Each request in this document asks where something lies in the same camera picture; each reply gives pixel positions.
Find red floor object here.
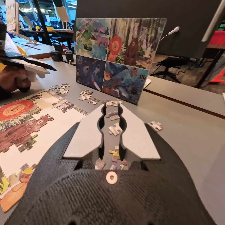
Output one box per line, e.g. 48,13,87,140
210,68,225,83

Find white sign board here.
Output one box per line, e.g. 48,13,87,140
5,0,20,35

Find black box device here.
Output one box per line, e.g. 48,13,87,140
50,50,63,61

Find jigsaw pieces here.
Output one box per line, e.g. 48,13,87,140
49,83,163,171

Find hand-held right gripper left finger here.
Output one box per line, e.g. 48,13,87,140
63,103,106,166

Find person's left hand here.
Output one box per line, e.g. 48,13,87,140
0,66,32,93

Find cardboard sheet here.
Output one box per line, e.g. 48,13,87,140
56,6,70,22

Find grey slanted pole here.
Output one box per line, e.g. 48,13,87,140
201,0,225,42

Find jigsaw puzzle board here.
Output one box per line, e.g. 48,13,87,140
0,89,88,213

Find white handle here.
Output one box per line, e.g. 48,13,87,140
159,26,180,42

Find illustrated puzzle box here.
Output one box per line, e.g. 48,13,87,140
76,18,167,105

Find brown green puzzle piece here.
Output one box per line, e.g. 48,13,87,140
18,134,38,153

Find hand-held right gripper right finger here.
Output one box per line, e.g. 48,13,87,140
117,103,161,167

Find long wooden table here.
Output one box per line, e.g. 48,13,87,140
17,41,66,60

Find black office chair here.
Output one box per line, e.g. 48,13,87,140
149,56,189,84

